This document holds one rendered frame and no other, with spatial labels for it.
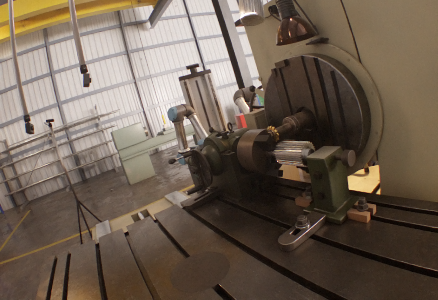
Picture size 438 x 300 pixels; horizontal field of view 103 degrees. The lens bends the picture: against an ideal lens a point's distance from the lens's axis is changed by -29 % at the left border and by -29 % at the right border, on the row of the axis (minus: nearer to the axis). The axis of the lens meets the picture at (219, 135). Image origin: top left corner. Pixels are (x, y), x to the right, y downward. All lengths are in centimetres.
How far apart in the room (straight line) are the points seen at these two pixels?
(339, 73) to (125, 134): 585
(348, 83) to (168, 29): 1109
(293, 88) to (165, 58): 1026
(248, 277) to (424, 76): 86
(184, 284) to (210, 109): 202
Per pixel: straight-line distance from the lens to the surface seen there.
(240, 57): 656
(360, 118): 96
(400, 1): 97
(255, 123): 140
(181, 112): 211
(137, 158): 643
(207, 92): 253
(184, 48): 1168
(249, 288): 67
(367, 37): 101
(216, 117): 253
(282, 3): 85
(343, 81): 96
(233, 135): 120
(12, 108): 1088
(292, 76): 109
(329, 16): 109
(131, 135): 641
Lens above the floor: 148
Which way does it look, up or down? 9 degrees down
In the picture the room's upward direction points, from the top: 17 degrees counter-clockwise
